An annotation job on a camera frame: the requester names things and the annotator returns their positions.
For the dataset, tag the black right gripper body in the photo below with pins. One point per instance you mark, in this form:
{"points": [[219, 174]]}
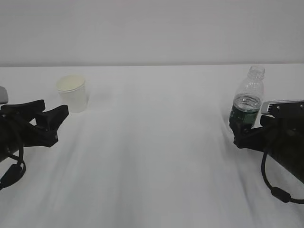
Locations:
{"points": [[283, 139]]}

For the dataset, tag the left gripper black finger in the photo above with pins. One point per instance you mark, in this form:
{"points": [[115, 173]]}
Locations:
{"points": [[52, 119], [23, 114]]}

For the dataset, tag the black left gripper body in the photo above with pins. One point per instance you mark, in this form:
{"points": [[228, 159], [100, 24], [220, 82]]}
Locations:
{"points": [[13, 139]]}

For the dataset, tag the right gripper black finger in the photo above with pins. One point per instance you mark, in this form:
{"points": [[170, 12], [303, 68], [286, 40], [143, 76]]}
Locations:
{"points": [[242, 131]]}

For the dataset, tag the clear green-label water bottle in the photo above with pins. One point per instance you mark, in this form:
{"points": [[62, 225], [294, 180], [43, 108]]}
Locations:
{"points": [[248, 97]]}

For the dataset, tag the white paper cup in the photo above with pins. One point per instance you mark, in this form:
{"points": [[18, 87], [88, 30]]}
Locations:
{"points": [[72, 91]]}

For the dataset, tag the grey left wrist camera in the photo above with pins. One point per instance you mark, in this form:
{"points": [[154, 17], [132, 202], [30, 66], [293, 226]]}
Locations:
{"points": [[3, 96]]}

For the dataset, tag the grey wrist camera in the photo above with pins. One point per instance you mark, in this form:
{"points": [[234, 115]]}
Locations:
{"points": [[3, 96], [283, 108]]}

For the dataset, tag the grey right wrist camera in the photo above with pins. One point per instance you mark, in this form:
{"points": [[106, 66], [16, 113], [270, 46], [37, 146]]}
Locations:
{"points": [[283, 108]]}

